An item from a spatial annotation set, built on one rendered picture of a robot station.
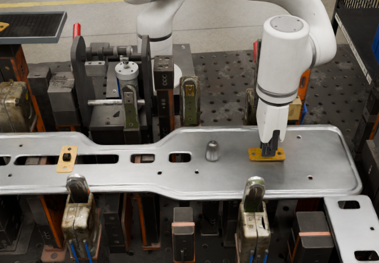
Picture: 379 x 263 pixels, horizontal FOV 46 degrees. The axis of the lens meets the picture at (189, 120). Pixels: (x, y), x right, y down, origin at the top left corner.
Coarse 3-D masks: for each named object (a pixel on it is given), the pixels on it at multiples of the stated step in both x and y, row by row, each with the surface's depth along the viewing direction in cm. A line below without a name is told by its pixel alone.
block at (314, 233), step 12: (300, 216) 94; (312, 216) 94; (324, 216) 94; (300, 228) 92; (312, 228) 92; (324, 228) 92; (288, 240) 101; (300, 240) 91; (312, 240) 90; (324, 240) 90; (288, 252) 104; (300, 252) 91; (312, 252) 90; (324, 252) 90
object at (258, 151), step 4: (252, 148) 105; (256, 148) 105; (260, 148) 105; (280, 148) 105; (248, 152) 104; (252, 152) 104; (256, 152) 104; (260, 152) 104; (276, 152) 104; (280, 152) 105; (252, 156) 103; (256, 156) 103; (260, 156) 103; (276, 156) 103; (280, 156) 103; (284, 156) 103; (252, 160) 103
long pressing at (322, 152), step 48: (0, 144) 108; (48, 144) 108; (96, 144) 107; (144, 144) 107; (192, 144) 107; (240, 144) 107; (288, 144) 107; (336, 144) 107; (0, 192) 98; (48, 192) 98; (96, 192) 98; (144, 192) 98; (192, 192) 97; (240, 192) 97; (288, 192) 97; (336, 192) 97
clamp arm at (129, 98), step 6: (126, 84) 108; (126, 90) 108; (132, 90) 108; (126, 96) 108; (132, 96) 108; (126, 102) 109; (132, 102) 109; (126, 108) 111; (132, 108) 111; (126, 114) 111; (132, 114) 111; (126, 120) 112; (132, 120) 112; (138, 120) 114; (126, 126) 113; (132, 126) 113; (138, 126) 113
